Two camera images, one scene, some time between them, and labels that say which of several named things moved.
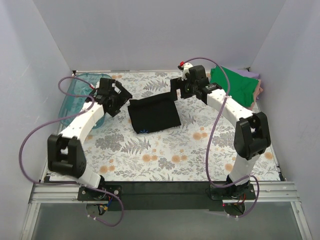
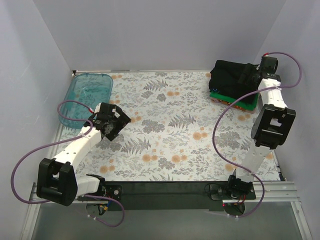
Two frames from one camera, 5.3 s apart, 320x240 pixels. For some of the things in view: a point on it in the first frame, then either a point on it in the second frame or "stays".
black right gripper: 175,86 → 252,75
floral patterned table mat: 138,134 stays
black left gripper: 119,99 → 120,122
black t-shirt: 154,113 → 233,79
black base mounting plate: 165,196 stays
